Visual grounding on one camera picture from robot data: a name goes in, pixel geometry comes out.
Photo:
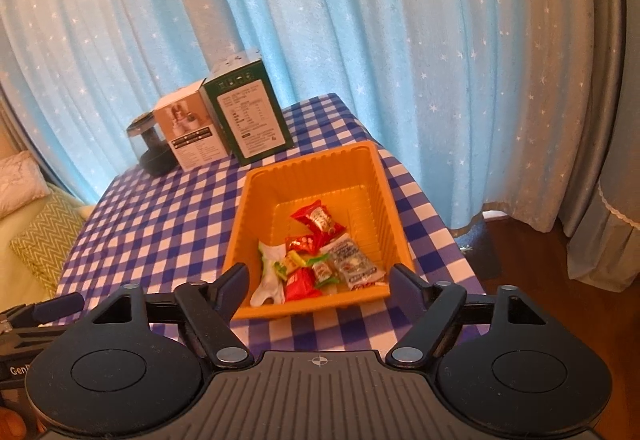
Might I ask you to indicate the person's left hand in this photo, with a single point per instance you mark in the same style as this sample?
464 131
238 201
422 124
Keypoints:
12 425

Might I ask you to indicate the green carton box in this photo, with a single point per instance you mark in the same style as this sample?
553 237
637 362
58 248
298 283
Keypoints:
250 120

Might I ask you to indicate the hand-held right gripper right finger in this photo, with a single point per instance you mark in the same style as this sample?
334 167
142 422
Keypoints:
407 290

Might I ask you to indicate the grey lace-trimmed curtain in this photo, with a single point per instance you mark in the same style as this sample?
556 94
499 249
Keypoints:
615 245

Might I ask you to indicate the beige product box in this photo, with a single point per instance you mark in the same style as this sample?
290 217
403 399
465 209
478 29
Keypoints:
192 140

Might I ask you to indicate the dark green humidifier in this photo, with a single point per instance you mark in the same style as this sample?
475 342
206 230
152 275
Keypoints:
155 162

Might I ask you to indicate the grey white snack packet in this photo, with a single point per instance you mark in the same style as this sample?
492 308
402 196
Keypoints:
355 265

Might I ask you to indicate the pale green sofa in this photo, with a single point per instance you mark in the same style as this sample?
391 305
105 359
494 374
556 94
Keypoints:
10 270

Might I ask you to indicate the red snack packet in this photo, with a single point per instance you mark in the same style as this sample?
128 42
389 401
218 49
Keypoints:
300 285

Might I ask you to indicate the green chevron pillow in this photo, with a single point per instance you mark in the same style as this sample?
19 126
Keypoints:
45 240

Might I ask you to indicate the red gold candy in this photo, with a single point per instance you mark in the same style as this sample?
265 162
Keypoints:
302 244

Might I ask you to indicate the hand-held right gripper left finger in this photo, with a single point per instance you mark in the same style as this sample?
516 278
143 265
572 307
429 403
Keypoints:
232 292

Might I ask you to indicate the red green candy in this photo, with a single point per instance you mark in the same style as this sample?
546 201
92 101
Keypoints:
324 272

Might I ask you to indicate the white green snack packet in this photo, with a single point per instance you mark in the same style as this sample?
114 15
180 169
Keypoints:
270 285

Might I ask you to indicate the yellow green candy packet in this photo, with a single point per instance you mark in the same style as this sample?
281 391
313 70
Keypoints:
291 265

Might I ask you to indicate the blue white checkered tablecloth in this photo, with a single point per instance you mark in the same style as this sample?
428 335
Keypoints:
175 220

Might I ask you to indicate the orange plastic tray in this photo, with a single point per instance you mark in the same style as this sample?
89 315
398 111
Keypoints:
310 180

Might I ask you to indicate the grey star curtain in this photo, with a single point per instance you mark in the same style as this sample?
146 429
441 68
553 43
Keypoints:
540 95

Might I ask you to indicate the white pillow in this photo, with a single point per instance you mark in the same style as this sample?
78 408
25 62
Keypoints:
20 185

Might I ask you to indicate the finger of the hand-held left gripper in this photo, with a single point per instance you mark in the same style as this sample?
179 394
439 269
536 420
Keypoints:
30 337
50 307

